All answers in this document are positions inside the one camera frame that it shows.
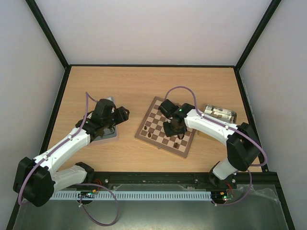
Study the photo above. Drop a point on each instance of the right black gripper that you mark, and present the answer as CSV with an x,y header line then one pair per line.
x,y
171,128

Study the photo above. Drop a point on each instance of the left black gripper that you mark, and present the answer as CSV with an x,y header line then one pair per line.
x,y
122,115

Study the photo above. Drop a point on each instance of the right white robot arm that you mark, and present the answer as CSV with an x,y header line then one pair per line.
x,y
241,142

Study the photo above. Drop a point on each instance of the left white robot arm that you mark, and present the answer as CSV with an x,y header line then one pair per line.
x,y
39,178

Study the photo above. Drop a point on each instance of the pink tin tray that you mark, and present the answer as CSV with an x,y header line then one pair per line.
x,y
109,134

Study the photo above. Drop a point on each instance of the gold tin tray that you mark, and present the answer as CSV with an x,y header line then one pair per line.
x,y
216,137

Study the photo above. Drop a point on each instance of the light blue cable duct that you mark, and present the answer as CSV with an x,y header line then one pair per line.
x,y
134,195

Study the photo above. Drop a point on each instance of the black frame rail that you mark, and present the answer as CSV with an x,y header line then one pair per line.
x,y
199,180

